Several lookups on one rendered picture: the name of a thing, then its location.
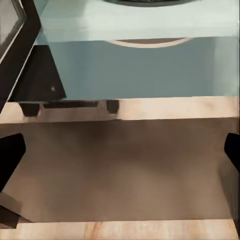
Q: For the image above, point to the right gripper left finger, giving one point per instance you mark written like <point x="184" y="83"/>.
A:
<point x="12" y="150"/>

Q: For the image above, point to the microwave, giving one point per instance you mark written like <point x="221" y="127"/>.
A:
<point x="22" y="20"/>

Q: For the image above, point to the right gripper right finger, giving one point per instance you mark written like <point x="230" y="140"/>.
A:
<point x="232" y="148"/>

